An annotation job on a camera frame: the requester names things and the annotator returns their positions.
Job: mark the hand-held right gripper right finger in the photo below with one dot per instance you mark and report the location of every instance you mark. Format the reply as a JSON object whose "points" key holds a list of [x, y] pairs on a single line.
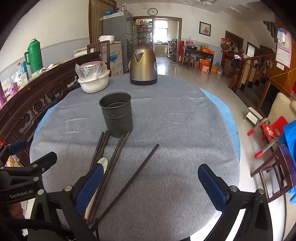
{"points": [[211, 185]]}

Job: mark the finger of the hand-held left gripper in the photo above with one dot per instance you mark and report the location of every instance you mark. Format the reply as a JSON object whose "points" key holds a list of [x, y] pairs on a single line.
{"points": [[19, 144], [44, 161]]}

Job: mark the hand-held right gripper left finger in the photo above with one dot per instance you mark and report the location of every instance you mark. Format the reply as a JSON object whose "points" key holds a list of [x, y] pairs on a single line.
{"points": [[90, 185]]}

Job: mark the white ceramic spoon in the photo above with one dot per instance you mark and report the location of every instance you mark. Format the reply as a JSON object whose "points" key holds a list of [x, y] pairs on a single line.
{"points": [[103, 162]]}

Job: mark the grey metal utensil holder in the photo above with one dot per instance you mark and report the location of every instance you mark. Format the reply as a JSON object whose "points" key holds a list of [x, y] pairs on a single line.
{"points": [[118, 115]]}

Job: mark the purple vacuum bottle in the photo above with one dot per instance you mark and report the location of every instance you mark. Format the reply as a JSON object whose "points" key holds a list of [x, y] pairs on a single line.
{"points": [[1, 97]]}

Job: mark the purple mug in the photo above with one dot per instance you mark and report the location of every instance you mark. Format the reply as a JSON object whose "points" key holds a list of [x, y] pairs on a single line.
{"points": [[13, 89]]}

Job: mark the carved dark wooden sideboard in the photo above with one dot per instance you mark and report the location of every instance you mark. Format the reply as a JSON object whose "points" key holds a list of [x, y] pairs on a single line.
{"points": [[46, 92]]}

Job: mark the grey tablecloth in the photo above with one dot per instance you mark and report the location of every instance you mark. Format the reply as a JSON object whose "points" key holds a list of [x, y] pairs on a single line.
{"points": [[173, 139]]}

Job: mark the light blue tablecloth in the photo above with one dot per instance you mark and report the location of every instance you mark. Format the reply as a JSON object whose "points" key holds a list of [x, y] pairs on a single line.
{"points": [[227, 120]]}

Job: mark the red-capped white bottle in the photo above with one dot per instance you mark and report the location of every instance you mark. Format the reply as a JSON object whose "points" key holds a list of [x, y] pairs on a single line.
{"points": [[21, 73]]}

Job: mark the dark wooden chair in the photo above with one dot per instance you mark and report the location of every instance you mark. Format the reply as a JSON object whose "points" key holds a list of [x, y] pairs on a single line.
{"points": [[285, 160]]}

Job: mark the white step stool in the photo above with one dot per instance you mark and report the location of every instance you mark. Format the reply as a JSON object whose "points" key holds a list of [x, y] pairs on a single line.
{"points": [[253, 115]]}

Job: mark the red child chair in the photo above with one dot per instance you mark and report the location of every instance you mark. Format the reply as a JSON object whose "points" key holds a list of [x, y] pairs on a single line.
{"points": [[274, 129]]}

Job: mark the green thermos flask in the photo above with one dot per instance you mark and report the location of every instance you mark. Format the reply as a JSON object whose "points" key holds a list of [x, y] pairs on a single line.
{"points": [[35, 58]]}

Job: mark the white plastic bowl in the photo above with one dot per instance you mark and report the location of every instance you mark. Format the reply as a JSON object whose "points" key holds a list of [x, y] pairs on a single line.
{"points": [[92, 85]]}

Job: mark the blue cloth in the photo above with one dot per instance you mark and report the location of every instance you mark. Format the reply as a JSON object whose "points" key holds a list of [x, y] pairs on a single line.
{"points": [[290, 136]]}

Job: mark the cream armchair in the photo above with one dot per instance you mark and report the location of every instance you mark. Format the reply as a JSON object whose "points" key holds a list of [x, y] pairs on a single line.
{"points": [[278, 106]]}

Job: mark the white chest freezer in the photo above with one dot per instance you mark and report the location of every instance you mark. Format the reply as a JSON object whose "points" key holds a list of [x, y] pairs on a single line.
{"points": [[81, 51]]}

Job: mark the water jug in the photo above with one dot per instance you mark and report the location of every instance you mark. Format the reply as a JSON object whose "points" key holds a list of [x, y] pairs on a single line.
{"points": [[219, 69]]}

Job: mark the wooden chair with slatted back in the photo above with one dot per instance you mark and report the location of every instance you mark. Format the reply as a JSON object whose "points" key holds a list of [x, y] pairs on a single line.
{"points": [[93, 47]]}

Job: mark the bronze electric kettle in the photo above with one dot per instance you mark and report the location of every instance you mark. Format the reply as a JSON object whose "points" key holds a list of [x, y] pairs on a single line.
{"points": [[143, 67]]}

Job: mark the dark wooden side table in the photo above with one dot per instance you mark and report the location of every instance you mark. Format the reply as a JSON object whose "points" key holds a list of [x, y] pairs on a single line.
{"points": [[201, 55]]}

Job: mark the wooden stair railing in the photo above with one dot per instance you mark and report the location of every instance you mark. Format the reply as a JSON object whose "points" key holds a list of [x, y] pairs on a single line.
{"points": [[249, 60]]}

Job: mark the orange box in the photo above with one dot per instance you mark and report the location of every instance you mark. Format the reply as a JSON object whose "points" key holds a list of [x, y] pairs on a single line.
{"points": [[204, 49]]}

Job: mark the white rice cooker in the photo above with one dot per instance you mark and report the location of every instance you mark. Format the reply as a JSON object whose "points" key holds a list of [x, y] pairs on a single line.
{"points": [[106, 38]]}

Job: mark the grey refrigerator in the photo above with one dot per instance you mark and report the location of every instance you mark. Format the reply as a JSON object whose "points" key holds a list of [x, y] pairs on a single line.
{"points": [[118, 30]]}

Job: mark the shelf with bottles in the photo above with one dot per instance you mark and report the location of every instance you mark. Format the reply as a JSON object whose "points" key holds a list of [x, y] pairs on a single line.
{"points": [[144, 30]]}

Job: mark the pink wall calendar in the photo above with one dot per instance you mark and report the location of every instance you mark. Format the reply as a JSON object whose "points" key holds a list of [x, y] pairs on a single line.
{"points": [[283, 53]]}

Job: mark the framed wall picture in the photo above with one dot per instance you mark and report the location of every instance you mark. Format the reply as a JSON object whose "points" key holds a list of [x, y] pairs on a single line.
{"points": [[205, 29]]}

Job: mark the round wall clock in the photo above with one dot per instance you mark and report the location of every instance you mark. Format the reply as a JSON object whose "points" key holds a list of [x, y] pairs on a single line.
{"points": [[152, 11]]}

